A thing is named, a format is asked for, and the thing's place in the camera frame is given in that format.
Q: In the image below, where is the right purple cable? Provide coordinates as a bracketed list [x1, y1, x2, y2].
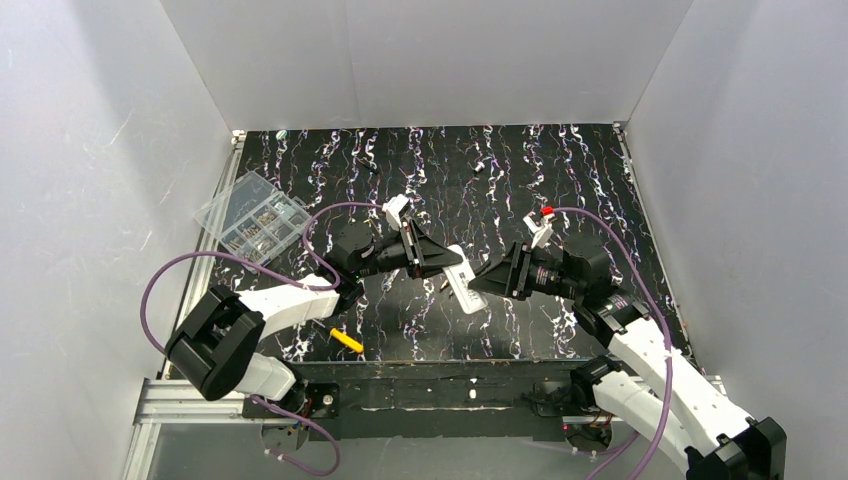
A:
[553, 207, 675, 480]

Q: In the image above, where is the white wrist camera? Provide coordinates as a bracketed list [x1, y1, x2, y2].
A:
[381, 194, 410, 231]
[523, 206, 555, 249]

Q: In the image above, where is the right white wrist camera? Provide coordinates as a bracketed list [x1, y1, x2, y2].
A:
[523, 206, 555, 249]

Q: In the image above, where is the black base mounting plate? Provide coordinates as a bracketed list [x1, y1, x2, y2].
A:
[276, 360, 620, 448]

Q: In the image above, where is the clear plastic screw organizer box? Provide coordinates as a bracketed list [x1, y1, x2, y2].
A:
[194, 172, 310, 266]

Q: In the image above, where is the white remote control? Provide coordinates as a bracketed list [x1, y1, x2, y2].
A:
[443, 244, 488, 314]

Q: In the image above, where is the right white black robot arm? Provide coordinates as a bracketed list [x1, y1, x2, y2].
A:
[468, 237, 787, 479]

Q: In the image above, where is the purple cable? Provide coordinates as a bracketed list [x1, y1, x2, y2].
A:
[553, 207, 675, 480]
[139, 201, 392, 478]

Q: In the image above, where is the aluminium frame rail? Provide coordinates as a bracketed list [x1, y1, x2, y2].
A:
[139, 124, 703, 443]

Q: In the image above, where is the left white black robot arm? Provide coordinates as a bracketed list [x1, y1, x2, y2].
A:
[164, 220, 468, 401]

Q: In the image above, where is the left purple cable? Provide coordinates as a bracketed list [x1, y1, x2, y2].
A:
[139, 201, 392, 478]

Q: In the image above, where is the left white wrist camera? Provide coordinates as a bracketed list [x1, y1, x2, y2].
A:
[381, 194, 410, 231]

